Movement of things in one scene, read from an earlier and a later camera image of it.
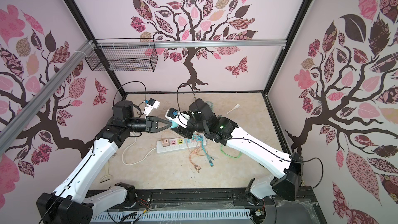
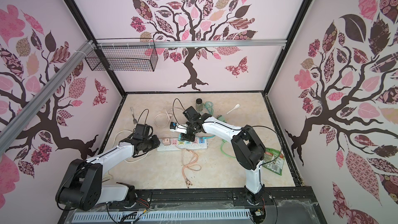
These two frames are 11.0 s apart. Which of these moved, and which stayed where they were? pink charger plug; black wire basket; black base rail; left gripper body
Moved: left gripper body
Stayed: pink charger plug; black base rail; black wire basket
